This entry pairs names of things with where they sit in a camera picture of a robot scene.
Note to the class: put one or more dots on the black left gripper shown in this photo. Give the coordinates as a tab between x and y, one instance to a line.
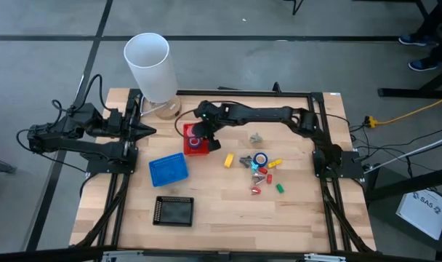
121	123

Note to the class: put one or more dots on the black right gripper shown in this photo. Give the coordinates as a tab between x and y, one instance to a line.
208	131

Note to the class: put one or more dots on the purple tape roll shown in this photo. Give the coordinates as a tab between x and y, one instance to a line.
190	143

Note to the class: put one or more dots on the red plastic basket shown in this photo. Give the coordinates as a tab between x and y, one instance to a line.
188	150

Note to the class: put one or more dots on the yellow mini stapler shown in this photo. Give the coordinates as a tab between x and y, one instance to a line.
229	160
275	163

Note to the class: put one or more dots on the blue plastic basket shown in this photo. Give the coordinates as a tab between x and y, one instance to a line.
168	170

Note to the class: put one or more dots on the dark grey staple remover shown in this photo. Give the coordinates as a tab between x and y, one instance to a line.
245	162

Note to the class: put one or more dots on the light grey staple remover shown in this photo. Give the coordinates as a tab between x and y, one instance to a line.
256	138

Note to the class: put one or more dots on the blue tape roll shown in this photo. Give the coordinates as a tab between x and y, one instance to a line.
254	159

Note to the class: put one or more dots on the pink staple remover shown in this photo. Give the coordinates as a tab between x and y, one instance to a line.
258	179

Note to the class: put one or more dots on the red staple remover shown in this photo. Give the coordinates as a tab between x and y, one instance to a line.
256	190

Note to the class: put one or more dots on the black plastic basket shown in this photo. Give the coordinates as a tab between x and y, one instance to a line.
173	212

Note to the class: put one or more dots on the green mini stapler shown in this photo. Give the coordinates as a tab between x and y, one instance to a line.
280	188

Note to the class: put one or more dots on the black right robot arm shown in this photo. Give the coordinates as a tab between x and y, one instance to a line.
264	113

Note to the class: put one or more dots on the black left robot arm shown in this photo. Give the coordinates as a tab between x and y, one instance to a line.
79	147

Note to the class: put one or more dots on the white cylindrical lamp shade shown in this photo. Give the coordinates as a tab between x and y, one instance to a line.
148	72

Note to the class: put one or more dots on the black stand foot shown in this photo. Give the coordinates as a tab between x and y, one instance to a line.
406	92

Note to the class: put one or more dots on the black metal beam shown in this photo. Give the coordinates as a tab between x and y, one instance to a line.
406	183

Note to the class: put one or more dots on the person's blue shoe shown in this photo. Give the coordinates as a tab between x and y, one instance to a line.
422	65
413	40

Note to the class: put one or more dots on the white paper sign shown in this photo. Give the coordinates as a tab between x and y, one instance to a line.
424	213

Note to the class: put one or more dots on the person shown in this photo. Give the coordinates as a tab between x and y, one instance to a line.
433	22

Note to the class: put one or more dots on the black aluminium table frame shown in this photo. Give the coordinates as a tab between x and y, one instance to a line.
243	93

